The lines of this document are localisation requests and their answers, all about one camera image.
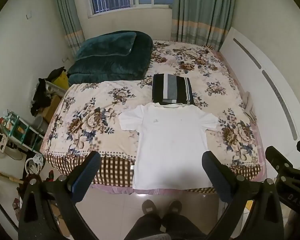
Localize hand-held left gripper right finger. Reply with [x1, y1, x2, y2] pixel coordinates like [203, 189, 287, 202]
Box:
[201, 151, 284, 240]

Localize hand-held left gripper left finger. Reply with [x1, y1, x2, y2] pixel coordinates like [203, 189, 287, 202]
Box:
[18, 151, 102, 240]

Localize white t-shirt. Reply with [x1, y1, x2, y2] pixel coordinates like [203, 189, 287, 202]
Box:
[118, 103, 219, 190]

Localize person's right shoe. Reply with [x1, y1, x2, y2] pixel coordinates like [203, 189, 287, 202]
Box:
[168, 200, 183, 215]

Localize person's shoe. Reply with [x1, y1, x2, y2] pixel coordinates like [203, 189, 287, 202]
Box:
[168, 200, 183, 215]
[142, 199, 158, 215]

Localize floral bed sheet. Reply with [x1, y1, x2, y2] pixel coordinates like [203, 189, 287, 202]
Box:
[40, 39, 267, 195]

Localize beige cloth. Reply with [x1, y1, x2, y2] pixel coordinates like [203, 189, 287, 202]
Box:
[241, 92, 257, 123]

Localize white headboard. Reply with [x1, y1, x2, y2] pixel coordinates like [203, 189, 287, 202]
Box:
[219, 27, 300, 178]

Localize person's left shoe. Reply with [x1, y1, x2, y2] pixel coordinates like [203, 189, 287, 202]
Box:
[142, 199, 158, 215]

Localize person's dark trousers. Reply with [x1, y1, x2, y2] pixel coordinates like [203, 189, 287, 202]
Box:
[124, 214, 208, 240]

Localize grey plastic bucket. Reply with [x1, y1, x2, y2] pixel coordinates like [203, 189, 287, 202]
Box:
[31, 115, 45, 133]

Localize cardboard box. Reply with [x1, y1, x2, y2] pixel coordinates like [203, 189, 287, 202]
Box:
[39, 94, 63, 123]

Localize teal storage rack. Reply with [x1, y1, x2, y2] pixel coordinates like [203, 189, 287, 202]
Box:
[0, 109, 45, 153]

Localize large black garment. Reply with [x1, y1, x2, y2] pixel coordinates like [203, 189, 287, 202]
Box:
[31, 78, 52, 117]

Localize white fan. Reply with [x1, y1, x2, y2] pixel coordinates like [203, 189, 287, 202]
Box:
[0, 114, 23, 161]

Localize black grey striped folded garment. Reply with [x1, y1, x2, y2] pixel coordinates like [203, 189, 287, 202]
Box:
[152, 73, 195, 105]

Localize small black garment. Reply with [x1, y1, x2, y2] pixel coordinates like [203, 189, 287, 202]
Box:
[47, 67, 66, 80]

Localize dark green quilt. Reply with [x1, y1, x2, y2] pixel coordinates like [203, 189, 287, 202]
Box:
[67, 31, 153, 85]

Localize dark green pillow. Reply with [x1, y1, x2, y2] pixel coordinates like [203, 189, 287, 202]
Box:
[75, 31, 137, 61]

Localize narrow green curtain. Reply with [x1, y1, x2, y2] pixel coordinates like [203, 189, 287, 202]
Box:
[52, 0, 85, 55]

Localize wide green curtain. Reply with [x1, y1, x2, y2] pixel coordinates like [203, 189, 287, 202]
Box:
[170, 0, 238, 52]

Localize wooden broom handle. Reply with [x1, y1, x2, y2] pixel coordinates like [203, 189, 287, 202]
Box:
[0, 166, 24, 184]

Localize white plastic frame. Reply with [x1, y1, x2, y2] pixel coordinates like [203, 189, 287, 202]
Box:
[45, 81, 65, 96]

